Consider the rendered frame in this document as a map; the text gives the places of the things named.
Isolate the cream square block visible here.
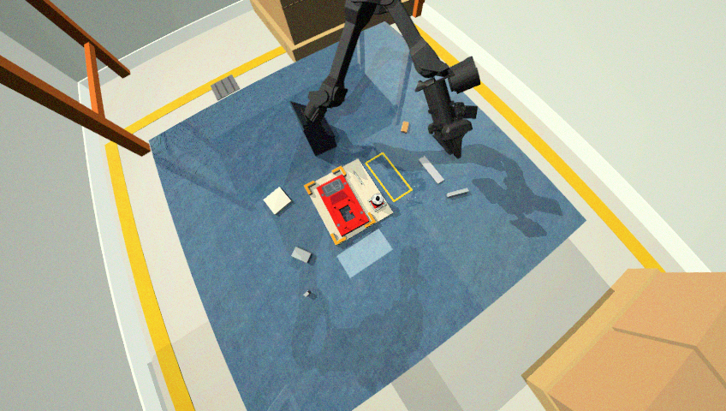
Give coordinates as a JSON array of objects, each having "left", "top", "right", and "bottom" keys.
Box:
[{"left": 264, "top": 187, "right": 292, "bottom": 215}]

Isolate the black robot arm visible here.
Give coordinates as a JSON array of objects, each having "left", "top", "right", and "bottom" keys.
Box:
[{"left": 301, "top": 0, "right": 480, "bottom": 125}]

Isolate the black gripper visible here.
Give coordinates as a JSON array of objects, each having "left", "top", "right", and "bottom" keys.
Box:
[{"left": 428, "top": 97, "right": 473, "bottom": 159}]

